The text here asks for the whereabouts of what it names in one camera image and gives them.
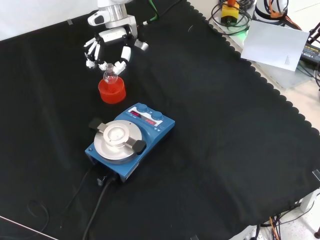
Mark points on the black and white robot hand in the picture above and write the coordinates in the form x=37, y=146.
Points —
x=113, y=35

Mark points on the clear glass round-bottom flask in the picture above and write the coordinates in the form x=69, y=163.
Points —
x=110, y=78

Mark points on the grey tape strip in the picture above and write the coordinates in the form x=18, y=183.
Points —
x=316, y=175
x=70, y=22
x=194, y=237

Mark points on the blue heater with steel plate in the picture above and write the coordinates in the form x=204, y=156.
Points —
x=156, y=137

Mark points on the yellow stop button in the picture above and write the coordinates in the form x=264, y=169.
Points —
x=230, y=12

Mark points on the black bench cloth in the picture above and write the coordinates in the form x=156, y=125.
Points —
x=225, y=125

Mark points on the pale board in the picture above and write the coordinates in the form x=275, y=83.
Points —
x=272, y=45

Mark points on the black power adapter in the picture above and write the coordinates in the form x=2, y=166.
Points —
x=311, y=53

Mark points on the black tripod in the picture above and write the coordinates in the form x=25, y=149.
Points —
x=315, y=32

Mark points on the white table leg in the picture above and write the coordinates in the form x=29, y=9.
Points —
x=310, y=201

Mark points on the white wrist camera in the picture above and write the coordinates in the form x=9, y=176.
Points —
x=96, y=19

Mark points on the grey metal base plate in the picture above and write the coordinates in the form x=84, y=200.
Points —
x=287, y=78

